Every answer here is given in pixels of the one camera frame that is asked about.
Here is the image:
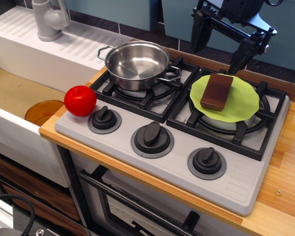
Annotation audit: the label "brown chocolate bar block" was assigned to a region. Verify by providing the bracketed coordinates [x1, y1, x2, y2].
[200, 73, 234, 112]

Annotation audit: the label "black stove knob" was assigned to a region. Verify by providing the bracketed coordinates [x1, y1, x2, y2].
[88, 106, 122, 135]
[187, 147, 227, 180]
[130, 121, 175, 159]

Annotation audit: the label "black right burner grate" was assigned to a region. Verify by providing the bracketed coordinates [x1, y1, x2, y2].
[166, 68, 288, 161]

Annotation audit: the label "orange plastic bowl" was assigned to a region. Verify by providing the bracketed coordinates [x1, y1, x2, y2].
[25, 100, 64, 126]

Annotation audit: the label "grey toy stove top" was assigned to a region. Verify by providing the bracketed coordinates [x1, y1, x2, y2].
[55, 68, 290, 216]

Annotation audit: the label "black middle stove knob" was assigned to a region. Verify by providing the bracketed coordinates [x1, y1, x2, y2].
[130, 121, 175, 159]

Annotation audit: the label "black left burner grate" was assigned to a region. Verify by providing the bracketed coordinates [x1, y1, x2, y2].
[90, 57, 200, 123]

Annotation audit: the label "black burner grate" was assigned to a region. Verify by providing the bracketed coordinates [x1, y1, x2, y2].
[166, 68, 288, 161]
[90, 57, 200, 123]

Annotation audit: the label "wooden drawer fronts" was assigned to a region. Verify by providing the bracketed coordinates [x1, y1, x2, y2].
[0, 150, 89, 236]

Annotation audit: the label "red toy apple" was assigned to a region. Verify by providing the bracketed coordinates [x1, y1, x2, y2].
[64, 86, 97, 117]

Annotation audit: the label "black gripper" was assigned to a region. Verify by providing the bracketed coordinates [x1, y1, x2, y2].
[191, 0, 277, 75]

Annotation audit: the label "light green plate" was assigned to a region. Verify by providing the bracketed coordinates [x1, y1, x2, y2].
[190, 73, 260, 123]

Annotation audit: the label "black oven door handle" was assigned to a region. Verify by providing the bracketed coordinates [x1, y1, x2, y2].
[79, 166, 200, 236]

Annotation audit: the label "black right stove knob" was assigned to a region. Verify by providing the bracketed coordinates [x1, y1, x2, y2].
[187, 147, 227, 180]

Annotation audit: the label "black left stove knob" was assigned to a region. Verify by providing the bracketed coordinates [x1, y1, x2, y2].
[88, 106, 122, 135]

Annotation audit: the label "teal wall cabinet right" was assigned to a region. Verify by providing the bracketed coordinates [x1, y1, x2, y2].
[162, 0, 295, 70]

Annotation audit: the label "white toy sink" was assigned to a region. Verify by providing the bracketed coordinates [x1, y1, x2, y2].
[0, 6, 130, 187]

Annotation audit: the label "black braided cable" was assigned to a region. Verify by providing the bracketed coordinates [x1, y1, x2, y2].
[0, 194, 36, 236]

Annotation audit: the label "stainless steel pot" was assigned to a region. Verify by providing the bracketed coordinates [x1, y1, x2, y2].
[97, 41, 181, 91]

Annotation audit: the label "grey toy faucet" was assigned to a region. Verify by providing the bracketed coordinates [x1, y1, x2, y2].
[32, 0, 70, 42]

